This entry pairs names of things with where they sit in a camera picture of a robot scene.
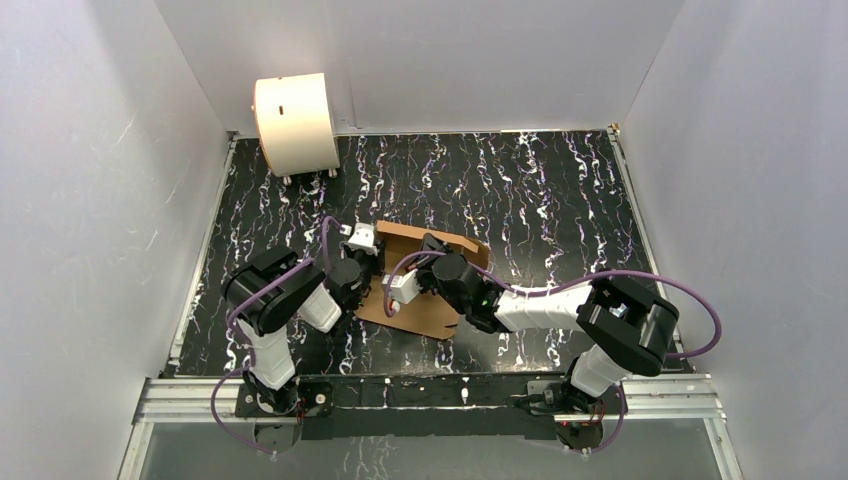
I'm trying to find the cream cylindrical wooden box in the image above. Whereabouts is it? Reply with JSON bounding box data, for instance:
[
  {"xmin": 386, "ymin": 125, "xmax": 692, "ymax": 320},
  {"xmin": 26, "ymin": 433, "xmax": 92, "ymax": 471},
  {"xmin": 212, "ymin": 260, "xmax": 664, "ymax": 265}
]
[{"xmin": 252, "ymin": 73, "xmax": 340, "ymax": 185}]

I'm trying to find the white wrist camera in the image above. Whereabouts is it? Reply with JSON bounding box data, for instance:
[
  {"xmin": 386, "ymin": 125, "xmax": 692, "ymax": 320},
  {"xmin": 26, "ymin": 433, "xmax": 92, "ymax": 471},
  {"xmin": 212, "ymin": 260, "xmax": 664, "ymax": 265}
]
[
  {"xmin": 382, "ymin": 269, "xmax": 422, "ymax": 308},
  {"xmin": 342, "ymin": 222, "xmax": 379, "ymax": 257}
]

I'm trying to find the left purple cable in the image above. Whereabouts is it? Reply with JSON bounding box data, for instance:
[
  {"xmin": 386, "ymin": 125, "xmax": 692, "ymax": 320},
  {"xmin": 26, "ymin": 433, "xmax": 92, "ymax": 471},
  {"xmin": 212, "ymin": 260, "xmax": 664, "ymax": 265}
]
[{"xmin": 210, "ymin": 215, "xmax": 352, "ymax": 458}]

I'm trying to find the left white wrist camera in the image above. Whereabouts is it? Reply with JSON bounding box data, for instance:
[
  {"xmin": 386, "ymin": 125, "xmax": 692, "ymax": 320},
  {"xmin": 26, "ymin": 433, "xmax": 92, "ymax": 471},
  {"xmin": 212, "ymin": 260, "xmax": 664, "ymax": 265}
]
[{"xmin": 342, "ymin": 222, "xmax": 379, "ymax": 257}]

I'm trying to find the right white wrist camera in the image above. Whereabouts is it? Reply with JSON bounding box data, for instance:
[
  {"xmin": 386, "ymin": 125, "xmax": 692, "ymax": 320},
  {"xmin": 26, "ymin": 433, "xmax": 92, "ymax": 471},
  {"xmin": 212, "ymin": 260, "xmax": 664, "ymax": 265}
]
[{"xmin": 382, "ymin": 269, "xmax": 422, "ymax": 308}]

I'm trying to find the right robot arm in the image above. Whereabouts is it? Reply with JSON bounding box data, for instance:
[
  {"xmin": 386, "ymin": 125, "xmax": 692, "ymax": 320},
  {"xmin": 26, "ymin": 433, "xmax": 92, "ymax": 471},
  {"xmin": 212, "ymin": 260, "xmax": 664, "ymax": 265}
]
[{"xmin": 389, "ymin": 234, "xmax": 679, "ymax": 414}]

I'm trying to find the brown cardboard box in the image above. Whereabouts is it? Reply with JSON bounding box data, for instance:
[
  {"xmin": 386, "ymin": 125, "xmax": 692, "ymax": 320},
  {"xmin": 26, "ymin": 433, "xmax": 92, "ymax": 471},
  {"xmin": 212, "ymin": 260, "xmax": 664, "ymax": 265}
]
[{"xmin": 355, "ymin": 220, "xmax": 490, "ymax": 340}]

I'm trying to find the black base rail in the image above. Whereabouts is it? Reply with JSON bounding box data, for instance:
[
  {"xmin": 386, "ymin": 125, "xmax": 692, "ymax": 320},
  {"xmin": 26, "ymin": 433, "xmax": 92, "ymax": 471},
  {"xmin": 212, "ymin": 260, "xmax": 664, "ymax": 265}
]
[{"xmin": 234, "ymin": 372, "xmax": 628, "ymax": 445}]

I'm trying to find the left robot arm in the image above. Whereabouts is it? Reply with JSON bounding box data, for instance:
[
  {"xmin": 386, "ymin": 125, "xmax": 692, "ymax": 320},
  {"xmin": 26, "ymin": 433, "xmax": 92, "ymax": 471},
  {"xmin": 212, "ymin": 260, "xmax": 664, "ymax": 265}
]
[{"xmin": 223, "ymin": 243, "xmax": 385, "ymax": 416}]

